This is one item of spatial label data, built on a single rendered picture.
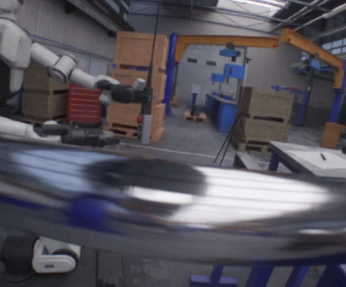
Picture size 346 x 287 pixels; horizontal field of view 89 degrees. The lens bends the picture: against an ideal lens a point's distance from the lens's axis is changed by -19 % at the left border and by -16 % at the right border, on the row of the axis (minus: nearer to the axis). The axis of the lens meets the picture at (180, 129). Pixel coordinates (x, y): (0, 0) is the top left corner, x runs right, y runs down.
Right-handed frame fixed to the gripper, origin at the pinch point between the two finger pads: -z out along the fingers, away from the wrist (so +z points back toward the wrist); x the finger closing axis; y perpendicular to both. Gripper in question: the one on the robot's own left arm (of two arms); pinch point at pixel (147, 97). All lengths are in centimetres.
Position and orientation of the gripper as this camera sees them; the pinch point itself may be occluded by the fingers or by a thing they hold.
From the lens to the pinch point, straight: 91.0
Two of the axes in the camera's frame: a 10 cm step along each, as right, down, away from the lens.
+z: -8.8, -2.1, 4.3
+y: 1.3, -9.7, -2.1
